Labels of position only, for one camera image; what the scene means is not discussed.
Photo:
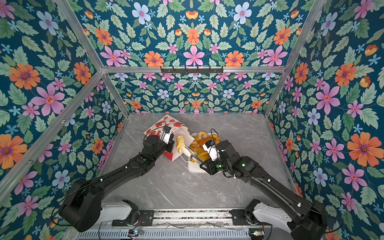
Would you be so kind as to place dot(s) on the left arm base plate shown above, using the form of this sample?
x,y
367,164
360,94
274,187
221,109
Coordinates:
x,y
142,218

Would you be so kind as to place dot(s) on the white slotted cable duct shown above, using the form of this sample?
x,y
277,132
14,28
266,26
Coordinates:
x,y
166,234

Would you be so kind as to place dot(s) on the tan ring bagel fake bread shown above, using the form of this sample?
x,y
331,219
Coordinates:
x,y
202,135

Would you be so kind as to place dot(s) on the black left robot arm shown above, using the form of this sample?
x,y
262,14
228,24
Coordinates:
x,y
83,207

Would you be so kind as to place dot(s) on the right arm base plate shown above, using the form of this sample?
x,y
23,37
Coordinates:
x,y
242,218

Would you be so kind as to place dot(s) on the long striped fake bread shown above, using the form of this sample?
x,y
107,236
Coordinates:
x,y
194,146

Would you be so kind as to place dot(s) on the red white paper bag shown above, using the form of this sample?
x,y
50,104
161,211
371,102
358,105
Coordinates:
x,y
178,128

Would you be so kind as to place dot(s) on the pale ridged fake bread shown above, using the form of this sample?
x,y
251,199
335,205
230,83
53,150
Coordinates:
x,y
180,144

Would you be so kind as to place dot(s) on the black hook rail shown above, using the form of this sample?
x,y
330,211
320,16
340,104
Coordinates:
x,y
191,70

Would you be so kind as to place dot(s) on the aluminium front rail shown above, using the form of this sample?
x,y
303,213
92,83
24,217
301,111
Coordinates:
x,y
195,217

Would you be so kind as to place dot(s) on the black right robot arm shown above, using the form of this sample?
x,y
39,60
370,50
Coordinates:
x,y
253,173

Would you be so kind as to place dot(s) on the metal tongs with white tips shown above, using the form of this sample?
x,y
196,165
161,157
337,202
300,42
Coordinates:
x,y
190,154

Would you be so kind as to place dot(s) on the yellow speckled fake bread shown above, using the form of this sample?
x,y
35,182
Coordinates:
x,y
202,154

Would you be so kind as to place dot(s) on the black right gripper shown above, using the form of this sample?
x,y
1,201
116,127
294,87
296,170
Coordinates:
x,y
209,166

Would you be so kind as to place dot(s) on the round fluted fake bread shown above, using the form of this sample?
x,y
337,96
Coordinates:
x,y
216,139

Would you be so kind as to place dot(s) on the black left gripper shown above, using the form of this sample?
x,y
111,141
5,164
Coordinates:
x,y
169,145

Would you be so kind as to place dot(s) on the white rectangular tray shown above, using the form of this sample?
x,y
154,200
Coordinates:
x,y
193,166

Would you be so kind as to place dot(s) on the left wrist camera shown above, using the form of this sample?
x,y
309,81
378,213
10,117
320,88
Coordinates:
x,y
166,135

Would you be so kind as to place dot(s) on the orange croissant fake bread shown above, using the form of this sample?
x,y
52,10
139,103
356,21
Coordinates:
x,y
202,142

